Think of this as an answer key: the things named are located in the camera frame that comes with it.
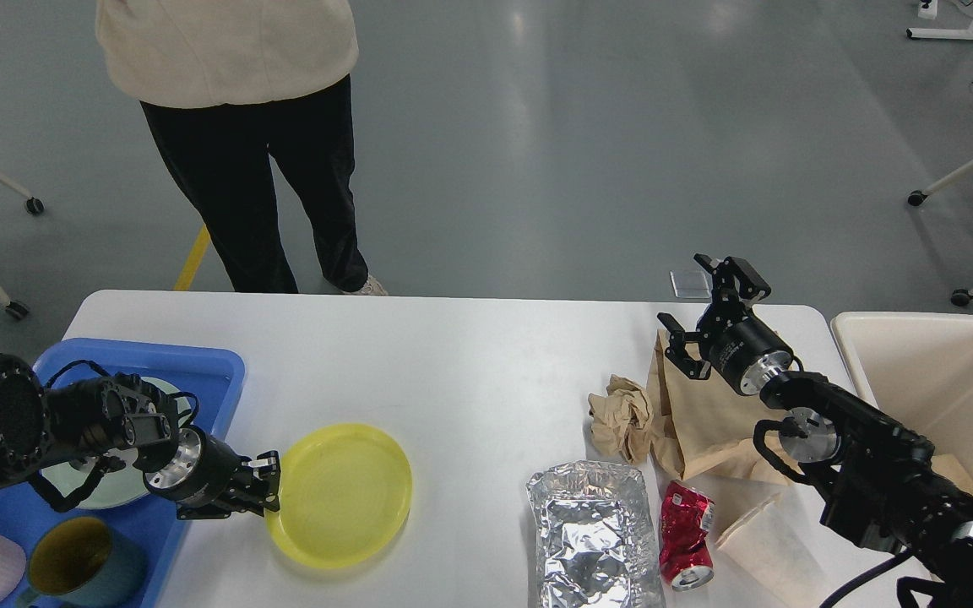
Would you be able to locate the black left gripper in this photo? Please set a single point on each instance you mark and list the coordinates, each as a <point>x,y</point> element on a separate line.
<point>210,481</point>

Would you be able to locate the white paper cup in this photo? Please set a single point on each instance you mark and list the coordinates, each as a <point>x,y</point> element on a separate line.
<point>764,542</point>

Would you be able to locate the crushed red soda can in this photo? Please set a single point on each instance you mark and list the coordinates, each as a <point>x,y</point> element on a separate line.
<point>686,518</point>

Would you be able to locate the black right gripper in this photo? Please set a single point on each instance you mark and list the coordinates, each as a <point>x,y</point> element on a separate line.
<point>746,352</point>

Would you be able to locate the crumpled brown paper ball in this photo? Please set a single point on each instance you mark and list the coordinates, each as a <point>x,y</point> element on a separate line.
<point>621,420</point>

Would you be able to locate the yellow plastic plate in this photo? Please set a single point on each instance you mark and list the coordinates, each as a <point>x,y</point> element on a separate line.
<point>344,494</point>

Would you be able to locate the aluminium foil tray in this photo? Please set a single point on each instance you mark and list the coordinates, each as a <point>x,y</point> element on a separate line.
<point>595,540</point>

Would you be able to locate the dark teal mug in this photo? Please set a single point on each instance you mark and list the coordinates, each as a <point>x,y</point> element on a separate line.
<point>84,562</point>

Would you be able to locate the brown paper bag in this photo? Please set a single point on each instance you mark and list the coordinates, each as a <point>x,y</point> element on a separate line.
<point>703,427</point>

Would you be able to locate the beige plastic bin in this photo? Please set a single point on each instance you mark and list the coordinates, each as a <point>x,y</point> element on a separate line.
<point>918,368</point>

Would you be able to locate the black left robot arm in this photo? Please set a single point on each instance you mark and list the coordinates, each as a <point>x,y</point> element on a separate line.
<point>64,441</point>

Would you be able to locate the blue plastic tray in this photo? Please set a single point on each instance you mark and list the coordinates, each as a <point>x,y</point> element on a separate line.
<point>215,376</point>

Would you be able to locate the person in black trousers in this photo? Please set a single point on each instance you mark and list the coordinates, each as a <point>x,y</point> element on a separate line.
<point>233,90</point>

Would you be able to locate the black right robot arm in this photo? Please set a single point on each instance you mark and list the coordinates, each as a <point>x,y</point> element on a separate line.
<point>875,475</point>

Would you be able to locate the pale green plate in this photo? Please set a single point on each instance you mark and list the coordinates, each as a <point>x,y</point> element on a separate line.
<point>116,488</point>

